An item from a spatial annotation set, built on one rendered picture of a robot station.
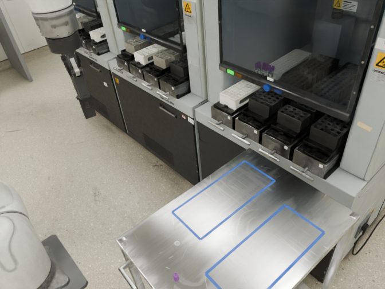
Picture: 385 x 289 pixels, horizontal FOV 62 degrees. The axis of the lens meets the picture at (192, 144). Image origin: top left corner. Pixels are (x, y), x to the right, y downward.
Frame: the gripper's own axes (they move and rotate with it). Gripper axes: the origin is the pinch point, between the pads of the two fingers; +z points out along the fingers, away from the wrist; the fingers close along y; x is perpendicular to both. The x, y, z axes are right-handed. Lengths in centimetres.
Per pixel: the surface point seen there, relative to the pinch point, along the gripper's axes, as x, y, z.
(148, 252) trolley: 0.3, 25.8, 37.2
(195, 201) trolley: 21.1, 16.8, 37.2
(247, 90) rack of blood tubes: 73, -25, 33
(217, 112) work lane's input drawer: 57, -26, 40
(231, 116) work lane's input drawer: 59, -18, 39
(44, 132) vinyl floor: -26, -188, 119
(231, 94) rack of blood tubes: 64, -25, 33
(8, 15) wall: -18, -366, 63
